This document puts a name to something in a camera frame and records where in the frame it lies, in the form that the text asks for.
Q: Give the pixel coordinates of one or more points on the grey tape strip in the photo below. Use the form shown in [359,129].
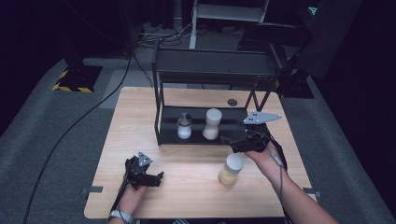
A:
[92,189]
[312,192]

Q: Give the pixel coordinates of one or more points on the person's right hand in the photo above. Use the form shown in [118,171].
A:
[264,160]

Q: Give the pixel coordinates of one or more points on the dark tilted panel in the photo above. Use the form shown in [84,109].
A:
[330,37]

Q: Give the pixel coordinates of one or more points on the black stand base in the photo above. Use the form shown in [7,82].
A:
[297,85]

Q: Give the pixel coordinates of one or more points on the black metal shelf rack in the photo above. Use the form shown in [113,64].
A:
[205,93]

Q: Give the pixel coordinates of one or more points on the white metal stand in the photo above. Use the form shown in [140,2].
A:
[229,12]

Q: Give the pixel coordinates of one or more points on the glass shaker with silver lid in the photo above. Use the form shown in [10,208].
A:
[184,127]

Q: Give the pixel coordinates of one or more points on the person's left hand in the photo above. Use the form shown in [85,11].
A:
[132,199]

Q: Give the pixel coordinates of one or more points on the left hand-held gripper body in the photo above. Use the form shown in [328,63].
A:
[137,169]

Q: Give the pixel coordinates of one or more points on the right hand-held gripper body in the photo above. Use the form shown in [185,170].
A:
[253,137]

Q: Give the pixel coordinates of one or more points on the yellow-black striped stand base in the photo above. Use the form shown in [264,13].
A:
[77,77]

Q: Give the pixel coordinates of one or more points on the white-lidded jar with yellow powder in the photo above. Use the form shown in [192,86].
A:
[230,172]

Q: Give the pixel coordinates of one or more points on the white wristwatch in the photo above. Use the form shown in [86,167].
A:
[122,215]

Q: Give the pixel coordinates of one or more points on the black table grommet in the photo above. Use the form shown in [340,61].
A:
[232,102]

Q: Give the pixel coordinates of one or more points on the white-lidded jar with white powder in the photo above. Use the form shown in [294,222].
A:
[212,124]

